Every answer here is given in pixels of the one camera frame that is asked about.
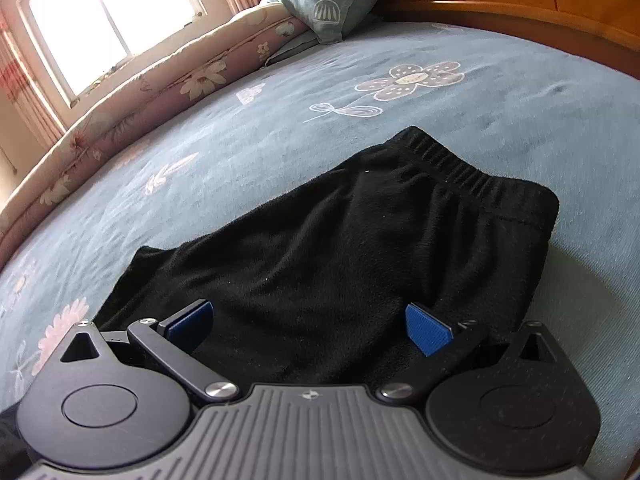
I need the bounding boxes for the black knit pants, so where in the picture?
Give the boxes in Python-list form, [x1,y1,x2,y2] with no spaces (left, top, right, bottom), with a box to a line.
[96,127,559,388]

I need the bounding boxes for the light blue floral bedsheet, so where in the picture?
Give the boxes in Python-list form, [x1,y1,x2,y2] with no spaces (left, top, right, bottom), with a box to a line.
[1,23,639,479]

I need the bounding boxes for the pink curtain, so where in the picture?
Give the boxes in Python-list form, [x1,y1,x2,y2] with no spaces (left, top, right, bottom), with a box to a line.
[1,16,65,150]

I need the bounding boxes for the pink floral quilt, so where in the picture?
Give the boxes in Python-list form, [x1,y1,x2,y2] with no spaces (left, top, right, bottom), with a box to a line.
[1,3,308,263]

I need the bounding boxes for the bright window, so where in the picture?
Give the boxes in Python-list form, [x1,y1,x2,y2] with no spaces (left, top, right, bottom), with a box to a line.
[18,0,206,107]

